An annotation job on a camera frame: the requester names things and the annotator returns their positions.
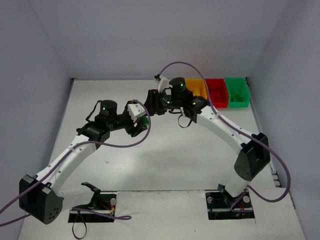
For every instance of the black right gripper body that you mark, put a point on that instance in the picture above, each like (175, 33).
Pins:
(152, 103)

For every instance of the red green yellow striped stack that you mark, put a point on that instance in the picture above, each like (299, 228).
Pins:
(145, 120)

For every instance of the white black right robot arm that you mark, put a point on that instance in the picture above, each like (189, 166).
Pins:
(252, 157)

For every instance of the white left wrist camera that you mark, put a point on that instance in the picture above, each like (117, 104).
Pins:
(135, 111)

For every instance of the red plastic bin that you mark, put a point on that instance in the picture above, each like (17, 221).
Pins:
(218, 92)

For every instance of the yellow plastic bin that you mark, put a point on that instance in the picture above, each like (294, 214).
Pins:
(196, 86)

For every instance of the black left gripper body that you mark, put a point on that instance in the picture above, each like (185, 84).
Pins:
(136, 127)

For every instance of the green plastic bin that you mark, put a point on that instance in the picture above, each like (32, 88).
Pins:
(238, 92)

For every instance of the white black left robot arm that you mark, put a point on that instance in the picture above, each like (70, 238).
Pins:
(42, 195)

